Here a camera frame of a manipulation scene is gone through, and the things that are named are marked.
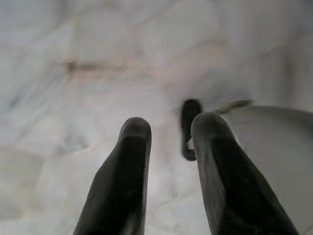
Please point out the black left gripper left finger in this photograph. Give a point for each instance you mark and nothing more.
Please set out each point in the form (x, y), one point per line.
(124, 171)

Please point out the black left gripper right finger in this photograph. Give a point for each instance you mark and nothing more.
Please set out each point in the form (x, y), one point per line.
(227, 176)

